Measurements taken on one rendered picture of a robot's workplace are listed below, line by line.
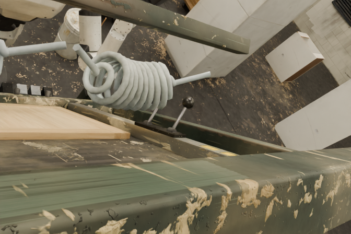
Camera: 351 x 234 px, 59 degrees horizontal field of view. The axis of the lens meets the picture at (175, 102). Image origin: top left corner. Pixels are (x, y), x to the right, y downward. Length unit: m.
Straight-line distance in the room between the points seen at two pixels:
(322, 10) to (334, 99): 5.07
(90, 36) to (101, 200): 1.16
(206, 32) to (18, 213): 0.26
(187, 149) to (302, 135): 3.81
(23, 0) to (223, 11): 2.43
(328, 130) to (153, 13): 4.23
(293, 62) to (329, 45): 3.29
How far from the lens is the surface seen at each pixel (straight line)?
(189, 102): 0.93
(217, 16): 3.42
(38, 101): 1.45
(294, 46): 5.86
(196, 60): 3.55
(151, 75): 0.37
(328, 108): 4.44
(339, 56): 8.96
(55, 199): 0.23
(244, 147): 1.02
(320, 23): 9.18
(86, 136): 0.92
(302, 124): 4.57
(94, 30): 1.36
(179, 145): 0.86
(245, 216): 0.34
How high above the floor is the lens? 2.05
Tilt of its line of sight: 37 degrees down
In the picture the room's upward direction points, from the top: 49 degrees clockwise
